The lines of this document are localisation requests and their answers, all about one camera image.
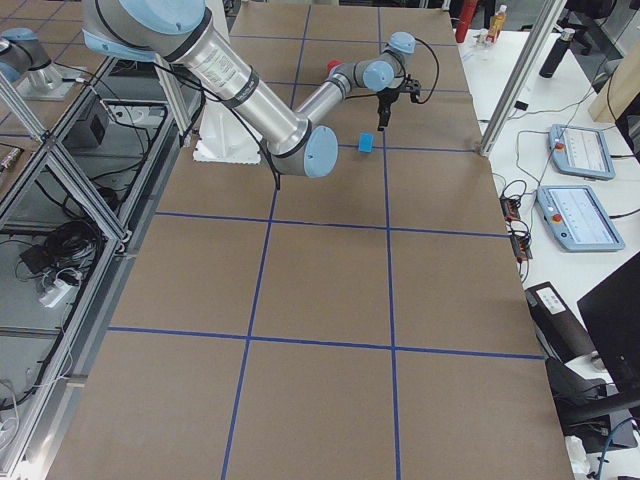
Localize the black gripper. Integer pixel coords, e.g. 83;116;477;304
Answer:
376;88;400;131

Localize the blue foam block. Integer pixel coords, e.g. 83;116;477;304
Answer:
358;132;375;153

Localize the red foam block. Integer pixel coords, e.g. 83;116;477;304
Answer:
326;59;342;75

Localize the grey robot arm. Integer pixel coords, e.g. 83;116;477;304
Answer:
82;1;416;178

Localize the third robot arm grey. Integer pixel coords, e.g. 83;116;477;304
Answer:
1;27;87;101

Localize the red fire extinguisher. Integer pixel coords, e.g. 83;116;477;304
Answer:
455;0;478;43

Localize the orange drink bottle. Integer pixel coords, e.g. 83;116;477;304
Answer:
486;4;507;44

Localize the upper orange circuit board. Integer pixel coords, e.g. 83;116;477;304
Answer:
500;196;521;222

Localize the orange circuit board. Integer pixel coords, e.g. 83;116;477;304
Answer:
500;196;521;222
510;232;533;262

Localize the black water bottle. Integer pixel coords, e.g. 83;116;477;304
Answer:
538;28;575;78

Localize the lower orange circuit board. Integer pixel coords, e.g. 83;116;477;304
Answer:
510;232;533;262

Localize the upper teach pendant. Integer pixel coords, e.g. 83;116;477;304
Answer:
548;124;616;181

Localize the teach pendant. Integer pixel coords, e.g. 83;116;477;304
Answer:
548;124;616;181
536;185;625;252

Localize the lower teach pendant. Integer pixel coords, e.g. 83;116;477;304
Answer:
536;185;625;252

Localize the black box with label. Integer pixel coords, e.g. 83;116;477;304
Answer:
525;282;596;363

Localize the black power adapter box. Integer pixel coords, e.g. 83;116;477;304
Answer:
63;108;109;149

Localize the black monitor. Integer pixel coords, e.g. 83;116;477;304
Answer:
577;254;639;389

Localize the white power strip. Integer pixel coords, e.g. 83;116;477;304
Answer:
39;279;74;308

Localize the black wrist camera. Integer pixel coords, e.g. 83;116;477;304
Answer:
402;75;422;104

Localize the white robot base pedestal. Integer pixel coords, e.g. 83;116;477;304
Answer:
193;87;261;165

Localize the aluminium frame post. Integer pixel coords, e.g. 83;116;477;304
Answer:
478;0;565;157

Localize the aluminium frame rack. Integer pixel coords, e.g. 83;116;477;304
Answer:
1;60;201;479

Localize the black cable bundle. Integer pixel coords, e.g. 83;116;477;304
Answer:
19;219;104;276

